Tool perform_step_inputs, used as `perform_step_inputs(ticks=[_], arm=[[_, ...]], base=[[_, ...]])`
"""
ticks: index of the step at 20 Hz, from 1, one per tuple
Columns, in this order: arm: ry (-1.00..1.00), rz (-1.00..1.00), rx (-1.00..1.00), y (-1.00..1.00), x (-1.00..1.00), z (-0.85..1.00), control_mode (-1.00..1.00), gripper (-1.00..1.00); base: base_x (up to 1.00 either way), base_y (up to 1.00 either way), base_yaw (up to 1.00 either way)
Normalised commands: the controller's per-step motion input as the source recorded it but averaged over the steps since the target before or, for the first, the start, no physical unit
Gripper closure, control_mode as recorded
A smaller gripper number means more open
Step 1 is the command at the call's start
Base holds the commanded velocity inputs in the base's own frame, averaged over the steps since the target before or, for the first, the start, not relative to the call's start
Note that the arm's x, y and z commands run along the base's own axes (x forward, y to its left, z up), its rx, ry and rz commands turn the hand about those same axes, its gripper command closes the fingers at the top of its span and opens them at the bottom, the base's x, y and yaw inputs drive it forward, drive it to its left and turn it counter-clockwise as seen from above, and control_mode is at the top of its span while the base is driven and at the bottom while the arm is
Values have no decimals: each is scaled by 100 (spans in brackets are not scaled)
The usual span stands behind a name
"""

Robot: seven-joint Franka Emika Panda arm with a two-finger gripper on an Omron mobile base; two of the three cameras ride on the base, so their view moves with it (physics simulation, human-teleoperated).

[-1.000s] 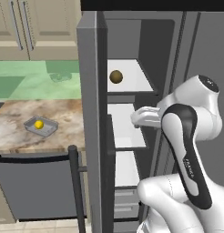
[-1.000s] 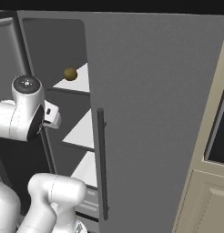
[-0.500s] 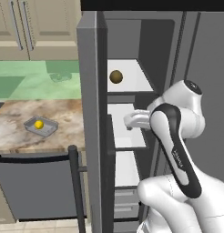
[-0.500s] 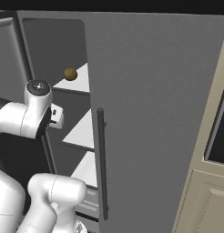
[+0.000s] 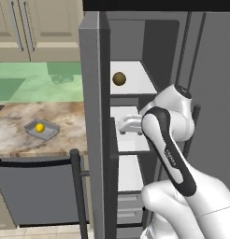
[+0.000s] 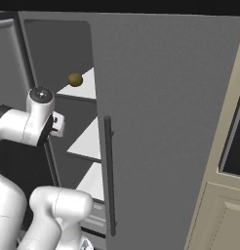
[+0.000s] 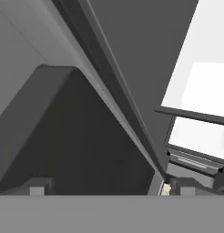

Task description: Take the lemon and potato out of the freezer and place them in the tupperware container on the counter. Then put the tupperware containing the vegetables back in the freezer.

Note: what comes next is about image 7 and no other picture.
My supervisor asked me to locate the grey drawer handle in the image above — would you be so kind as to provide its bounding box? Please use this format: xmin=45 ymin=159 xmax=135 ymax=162
xmin=177 ymin=156 xmax=209 ymax=169

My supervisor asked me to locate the white drawer front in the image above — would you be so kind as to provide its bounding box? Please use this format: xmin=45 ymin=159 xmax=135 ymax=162
xmin=167 ymin=116 xmax=224 ymax=161

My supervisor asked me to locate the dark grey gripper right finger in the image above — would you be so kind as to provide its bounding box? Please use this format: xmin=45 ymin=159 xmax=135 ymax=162
xmin=168 ymin=177 xmax=224 ymax=197

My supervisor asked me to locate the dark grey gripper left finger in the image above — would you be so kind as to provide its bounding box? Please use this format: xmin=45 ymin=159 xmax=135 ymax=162
xmin=0 ymin=177 xmax=56 ymax=197

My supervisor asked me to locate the white cupboard door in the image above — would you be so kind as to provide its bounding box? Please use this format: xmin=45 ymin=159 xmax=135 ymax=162
xmin=160 ymin=0 xmax=224 ymax=118

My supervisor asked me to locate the grey fridge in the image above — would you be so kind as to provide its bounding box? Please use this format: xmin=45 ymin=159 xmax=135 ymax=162
xmin=0 ymin=0 xmax=199 ymax=197

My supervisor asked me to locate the dark grey drawer front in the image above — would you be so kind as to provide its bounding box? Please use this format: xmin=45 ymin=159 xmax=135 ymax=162
xmin=166 ymin=145 xmax=224 ymax=178

